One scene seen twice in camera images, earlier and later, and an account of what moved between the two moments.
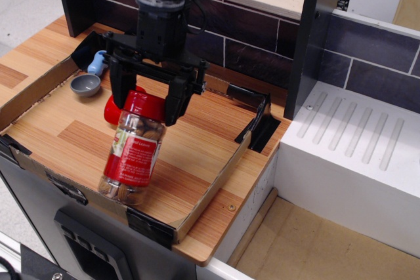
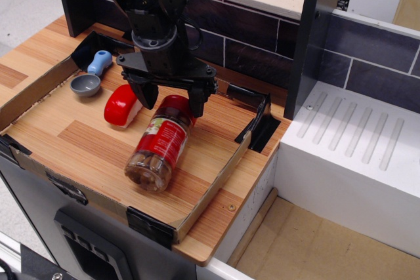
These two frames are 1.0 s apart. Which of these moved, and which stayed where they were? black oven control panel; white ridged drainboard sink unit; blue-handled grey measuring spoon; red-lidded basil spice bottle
Moved: red-lidded basil spice bottle
Stayed: black oven control panel; blue-handled grey measuring spoon; white ridged drainboard sink unit
